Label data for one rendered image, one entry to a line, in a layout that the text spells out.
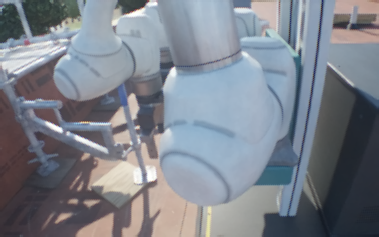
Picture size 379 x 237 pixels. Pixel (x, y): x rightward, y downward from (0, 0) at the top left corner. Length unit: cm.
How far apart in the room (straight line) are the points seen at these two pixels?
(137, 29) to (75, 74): 20
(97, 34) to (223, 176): 35
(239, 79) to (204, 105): 5
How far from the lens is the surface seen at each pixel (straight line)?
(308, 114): 73
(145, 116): 67
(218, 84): 30
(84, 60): 50
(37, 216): 176
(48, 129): 175
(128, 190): 159
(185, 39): 31
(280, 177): 61
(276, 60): 48
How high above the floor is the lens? 112
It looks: 31 degrees down
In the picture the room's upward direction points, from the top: 7 degrees counter-clockwise
